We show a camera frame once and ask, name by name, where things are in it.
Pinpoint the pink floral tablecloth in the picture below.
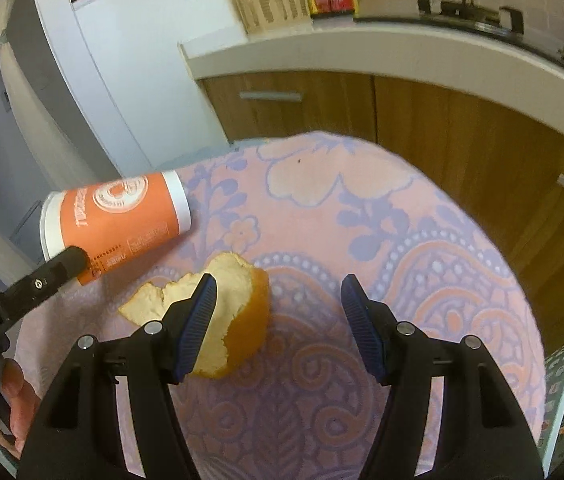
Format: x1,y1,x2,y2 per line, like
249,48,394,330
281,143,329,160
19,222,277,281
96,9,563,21
15,132,546,479

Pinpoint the wooden cabinet door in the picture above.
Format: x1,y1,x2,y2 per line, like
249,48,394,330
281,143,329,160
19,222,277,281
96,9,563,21
374,76,564,352
202,72,376,142

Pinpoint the person's left hand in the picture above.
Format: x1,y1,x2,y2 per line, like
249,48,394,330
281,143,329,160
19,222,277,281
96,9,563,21
0,359,40,458

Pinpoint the white kitchen countertop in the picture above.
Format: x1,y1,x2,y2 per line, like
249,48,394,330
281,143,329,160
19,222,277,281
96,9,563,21
178,22,564,136

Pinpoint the white refrigerator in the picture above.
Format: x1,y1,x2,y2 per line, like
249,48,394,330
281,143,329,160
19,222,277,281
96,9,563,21
35,0,241,177

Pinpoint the white tied curtain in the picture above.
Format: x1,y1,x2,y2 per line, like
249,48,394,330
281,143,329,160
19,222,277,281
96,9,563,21
0,0,96,191

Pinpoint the orange paper cup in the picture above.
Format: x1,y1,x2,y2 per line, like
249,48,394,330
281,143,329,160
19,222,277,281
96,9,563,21
39,170,192,285

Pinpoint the wooden cabinet door left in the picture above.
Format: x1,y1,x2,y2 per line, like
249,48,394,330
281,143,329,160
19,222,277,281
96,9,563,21
202,72,376,142

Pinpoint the pomelo peel piece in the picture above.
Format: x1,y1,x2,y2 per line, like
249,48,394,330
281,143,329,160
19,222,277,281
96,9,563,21
118,252,271,379

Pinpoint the wooden cabinet door right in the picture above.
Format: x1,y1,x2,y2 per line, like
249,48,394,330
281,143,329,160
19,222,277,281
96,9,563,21
374,76,564,352

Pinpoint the black gas stove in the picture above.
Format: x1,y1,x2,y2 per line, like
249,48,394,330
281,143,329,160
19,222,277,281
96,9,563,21
357,0,564,68

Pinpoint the beige woven basket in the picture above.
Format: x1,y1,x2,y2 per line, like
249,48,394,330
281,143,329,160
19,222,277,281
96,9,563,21
231,0,311,36

